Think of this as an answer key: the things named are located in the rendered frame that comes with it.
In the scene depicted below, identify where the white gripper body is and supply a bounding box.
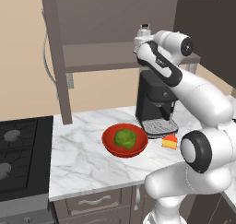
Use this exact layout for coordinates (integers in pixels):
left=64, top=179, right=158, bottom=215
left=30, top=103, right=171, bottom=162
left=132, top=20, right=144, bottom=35
left=133, top=34, right=154, bottom=54

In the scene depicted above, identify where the brown open shelf cabinet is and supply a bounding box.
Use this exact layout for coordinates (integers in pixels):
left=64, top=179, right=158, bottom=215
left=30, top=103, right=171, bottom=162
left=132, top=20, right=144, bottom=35
left=39, top=0, right=217, bottom=126

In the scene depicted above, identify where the dark brown tall cabinet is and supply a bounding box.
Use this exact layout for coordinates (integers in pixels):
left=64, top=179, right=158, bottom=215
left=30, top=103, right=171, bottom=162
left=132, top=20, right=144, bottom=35
left=172, top=0, right=236, bottom=89

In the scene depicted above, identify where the yellow cheese wedge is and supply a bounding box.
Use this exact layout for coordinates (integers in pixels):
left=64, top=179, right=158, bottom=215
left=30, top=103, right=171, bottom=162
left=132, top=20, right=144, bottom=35
left=161, top=133, right=179, bottom=151

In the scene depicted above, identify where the red salad bowl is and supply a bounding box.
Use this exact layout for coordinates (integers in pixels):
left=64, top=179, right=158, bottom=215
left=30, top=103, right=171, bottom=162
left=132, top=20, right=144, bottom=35
left=101, top=123, right=149, bottom=159

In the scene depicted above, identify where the dark brown base cabinet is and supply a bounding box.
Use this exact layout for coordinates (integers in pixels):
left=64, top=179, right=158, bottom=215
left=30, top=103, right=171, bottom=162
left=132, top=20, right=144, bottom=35
left=183, top=192, right=236, bottom=224

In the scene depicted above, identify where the black coffee machine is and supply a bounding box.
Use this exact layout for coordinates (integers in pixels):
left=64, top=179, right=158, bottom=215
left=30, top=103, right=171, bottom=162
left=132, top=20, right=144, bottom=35
left=135, top=65, right=180, bottom=140

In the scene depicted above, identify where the green lettuce head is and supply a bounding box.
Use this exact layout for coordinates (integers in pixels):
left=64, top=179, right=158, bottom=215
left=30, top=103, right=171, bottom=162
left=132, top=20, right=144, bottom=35
left=113, top=128, right=138, bottom=150

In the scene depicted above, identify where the black gas hob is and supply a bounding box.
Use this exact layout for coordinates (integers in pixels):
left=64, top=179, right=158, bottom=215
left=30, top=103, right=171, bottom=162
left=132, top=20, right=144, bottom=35
left=0, top=115, right=54, bottom=203

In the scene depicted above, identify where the brown cupboard door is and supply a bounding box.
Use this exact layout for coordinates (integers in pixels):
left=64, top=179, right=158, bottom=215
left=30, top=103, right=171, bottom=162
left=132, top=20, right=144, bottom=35
left=131, top=184, right=159, bottom=224

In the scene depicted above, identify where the brown drawer front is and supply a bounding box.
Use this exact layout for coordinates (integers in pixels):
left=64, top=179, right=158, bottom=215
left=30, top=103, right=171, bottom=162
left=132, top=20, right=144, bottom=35
left=65, top=188, right=123, bottom=217
left=66, top=213, right=124, bottom=224

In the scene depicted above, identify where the grey oven front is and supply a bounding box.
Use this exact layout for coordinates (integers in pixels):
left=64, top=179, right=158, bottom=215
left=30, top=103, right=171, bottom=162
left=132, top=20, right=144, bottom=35
left=0, top=193, right=55, bottom=224

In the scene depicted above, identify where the grey wall socket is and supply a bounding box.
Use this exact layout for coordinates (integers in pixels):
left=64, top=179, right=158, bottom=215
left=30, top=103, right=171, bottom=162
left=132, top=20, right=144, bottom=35
left=185, top=63, right=198, bottom=76
left=65, top=73, right=75, bottom=90

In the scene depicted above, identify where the grey curved wall cable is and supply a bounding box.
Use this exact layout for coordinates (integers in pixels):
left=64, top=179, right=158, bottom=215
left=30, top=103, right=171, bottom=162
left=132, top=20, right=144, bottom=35
left=41, top=8, right=60, bottom=100

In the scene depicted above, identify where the silver cupboard door handle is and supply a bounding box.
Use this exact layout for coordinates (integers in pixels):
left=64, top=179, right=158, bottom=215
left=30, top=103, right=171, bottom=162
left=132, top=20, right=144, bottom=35
left=134, top=184, right=142, bottom=212

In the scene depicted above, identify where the silver drawer handle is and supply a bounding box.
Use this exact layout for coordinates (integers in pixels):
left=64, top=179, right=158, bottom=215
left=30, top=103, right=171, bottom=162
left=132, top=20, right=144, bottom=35
left=77, top=195, right=112, bottom=206

